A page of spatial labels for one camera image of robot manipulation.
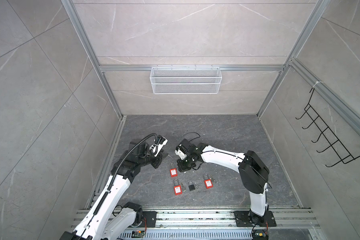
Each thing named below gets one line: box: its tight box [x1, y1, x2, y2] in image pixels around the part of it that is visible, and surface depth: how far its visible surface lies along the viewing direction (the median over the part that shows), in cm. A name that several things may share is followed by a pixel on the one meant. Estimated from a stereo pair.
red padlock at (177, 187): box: [173, 178, 183, 196], surface depth 83 cm
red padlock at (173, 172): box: [170, 168, 178, 178], surface depth 89 cm
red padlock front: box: [202, 172, 214, 189], surface depth 86 cm
